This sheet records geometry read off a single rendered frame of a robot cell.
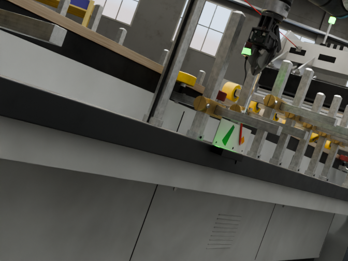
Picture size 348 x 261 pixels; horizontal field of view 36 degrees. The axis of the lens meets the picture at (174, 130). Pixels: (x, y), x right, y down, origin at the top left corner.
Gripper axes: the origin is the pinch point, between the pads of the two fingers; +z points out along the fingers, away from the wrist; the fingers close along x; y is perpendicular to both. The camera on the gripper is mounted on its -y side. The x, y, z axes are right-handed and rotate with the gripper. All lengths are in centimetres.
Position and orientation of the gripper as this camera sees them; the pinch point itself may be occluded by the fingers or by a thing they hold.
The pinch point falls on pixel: (255, 72)
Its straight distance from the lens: 190.7
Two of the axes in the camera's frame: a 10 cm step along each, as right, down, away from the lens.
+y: -5.2, -1.7, -8.3
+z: -3.4, 9.4, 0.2
